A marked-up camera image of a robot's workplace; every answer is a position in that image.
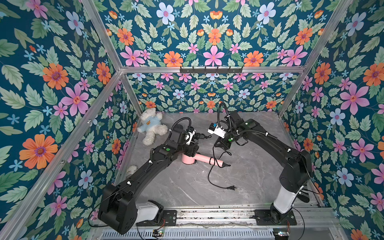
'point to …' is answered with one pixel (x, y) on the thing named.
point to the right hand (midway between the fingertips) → (219, 139)
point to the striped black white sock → (303, 196)
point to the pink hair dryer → (189, 160)
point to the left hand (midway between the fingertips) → (195, 144)
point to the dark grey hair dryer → (198, 136)
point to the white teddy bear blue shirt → (151, 125)
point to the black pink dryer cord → (212, 161)
